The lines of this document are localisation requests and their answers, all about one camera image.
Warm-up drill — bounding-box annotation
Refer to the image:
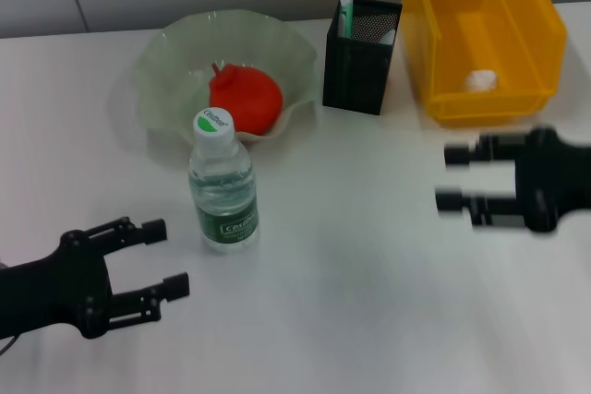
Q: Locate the black mesh pen holder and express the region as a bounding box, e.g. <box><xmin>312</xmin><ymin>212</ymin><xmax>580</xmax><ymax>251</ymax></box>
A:
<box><xmin>321</xmin><ymin>0</ymin><xmax>403</xmax><ymax>116</ymax></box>

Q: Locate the mint green utility knife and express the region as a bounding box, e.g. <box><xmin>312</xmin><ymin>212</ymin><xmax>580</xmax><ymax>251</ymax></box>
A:
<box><xmin>339</xmin><ymin>0</ymin><xmax>356</xmax><ymax>40</ymax></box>

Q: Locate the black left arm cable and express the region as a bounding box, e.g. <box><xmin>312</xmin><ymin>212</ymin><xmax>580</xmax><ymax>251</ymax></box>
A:
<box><xmin>0</xmin><ymin>333</ymin><xmax>20</xmax><ymax>357</ymax></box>

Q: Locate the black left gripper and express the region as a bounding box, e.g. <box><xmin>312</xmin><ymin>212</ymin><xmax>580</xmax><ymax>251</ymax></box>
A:
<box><xmin>0</xmin><ymin>216</ymin><xmax>191</xmax><ymax>340</ymax></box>

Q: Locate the green glass fruit plate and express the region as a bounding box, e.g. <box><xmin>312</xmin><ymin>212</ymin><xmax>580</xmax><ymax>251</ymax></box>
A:
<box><xmin>131</xmin><ymin>8</ymin><xmax>320</xmax><ymax>147</ymax></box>

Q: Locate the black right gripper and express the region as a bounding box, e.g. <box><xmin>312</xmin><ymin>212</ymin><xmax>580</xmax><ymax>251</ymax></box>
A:
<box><xmin>434</xmin><ymin>125</ymin><xmax>591</xmax><ymax>234</ymax></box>

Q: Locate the yellow plastic bin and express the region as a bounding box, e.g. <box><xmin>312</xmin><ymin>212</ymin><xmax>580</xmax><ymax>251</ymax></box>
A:
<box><xmin>401</xmin><ymin>0</ymin><xmax>568</xmax><ymax>128</ymax></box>

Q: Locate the clear green-label water bottle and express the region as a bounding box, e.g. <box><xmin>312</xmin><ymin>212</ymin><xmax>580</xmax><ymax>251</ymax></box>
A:
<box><xmin>187</xmin><ymin>107</ymin><xmax>260</xmax><ymax>253</ymax></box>

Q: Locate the white paper ball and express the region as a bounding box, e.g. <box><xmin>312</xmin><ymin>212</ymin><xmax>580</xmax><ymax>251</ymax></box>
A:
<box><xmin>464</xmin><ymin>69</ymin><xmax>500</xmax><ymax>92</ymax></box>

